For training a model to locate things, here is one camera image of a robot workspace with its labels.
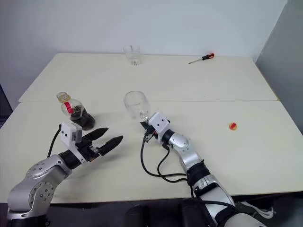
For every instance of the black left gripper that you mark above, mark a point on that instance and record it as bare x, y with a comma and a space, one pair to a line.
88, 150

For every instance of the red yellow bottle cap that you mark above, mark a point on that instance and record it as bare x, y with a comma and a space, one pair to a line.
233, 126

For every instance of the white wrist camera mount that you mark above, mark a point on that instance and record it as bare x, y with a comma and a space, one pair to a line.
67, 133
159, 123

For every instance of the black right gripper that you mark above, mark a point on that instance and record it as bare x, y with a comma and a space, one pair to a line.
150, 136

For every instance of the clear glass tumbler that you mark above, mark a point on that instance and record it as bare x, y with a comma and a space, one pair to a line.
132, 54

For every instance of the grey partition panel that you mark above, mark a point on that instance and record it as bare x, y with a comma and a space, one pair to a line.
284, 59

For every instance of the plastic bottle with dark liquid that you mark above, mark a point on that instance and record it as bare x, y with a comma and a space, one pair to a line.
79, 116

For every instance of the clear wine glass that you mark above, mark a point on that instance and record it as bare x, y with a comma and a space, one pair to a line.
136, 104

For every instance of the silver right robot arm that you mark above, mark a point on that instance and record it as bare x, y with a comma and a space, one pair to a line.
189, 156

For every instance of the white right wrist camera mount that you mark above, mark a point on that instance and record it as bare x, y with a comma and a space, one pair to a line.
159, 123

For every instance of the dark rounded shape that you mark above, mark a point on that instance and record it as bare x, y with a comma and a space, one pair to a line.
138, 216

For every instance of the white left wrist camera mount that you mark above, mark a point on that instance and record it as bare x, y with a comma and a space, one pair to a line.
67, 133

